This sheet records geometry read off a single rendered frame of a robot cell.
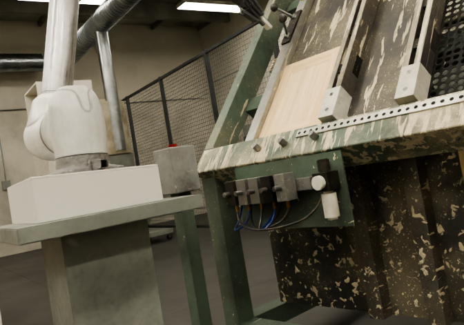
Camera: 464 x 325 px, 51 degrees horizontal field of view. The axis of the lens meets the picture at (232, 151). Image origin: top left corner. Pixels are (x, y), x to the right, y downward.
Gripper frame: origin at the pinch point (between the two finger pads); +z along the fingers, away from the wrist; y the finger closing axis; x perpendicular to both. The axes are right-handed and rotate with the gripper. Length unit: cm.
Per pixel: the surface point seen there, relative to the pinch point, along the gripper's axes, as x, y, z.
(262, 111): 6.2, 42.4, 11.6
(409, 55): 72, 40, 8
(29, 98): -409, -75, 0
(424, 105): 79, 60, 10
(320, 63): 27.5, 22.4, 14.0
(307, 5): 7.0, -21.0, 13.4
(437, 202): 67, 70, 46
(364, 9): 47.3, 6.6, 8.9
